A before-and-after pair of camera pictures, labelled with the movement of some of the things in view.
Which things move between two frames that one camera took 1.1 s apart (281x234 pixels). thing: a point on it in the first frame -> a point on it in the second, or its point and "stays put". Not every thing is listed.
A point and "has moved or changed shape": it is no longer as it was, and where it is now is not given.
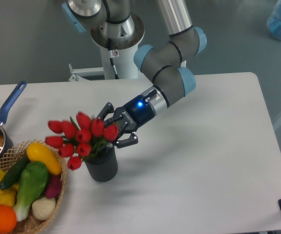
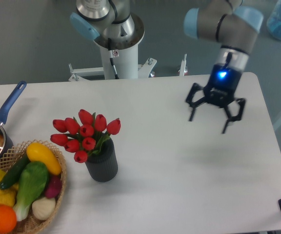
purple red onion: x=54 y=186 stays put
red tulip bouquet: x=79 y=138 has moved or changed shape
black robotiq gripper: x=128 y=118 -> x=219 y=91
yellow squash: x=36 y=152 stays put
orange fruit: x=3 y=219 stays put
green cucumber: x=13 y=174 stays put
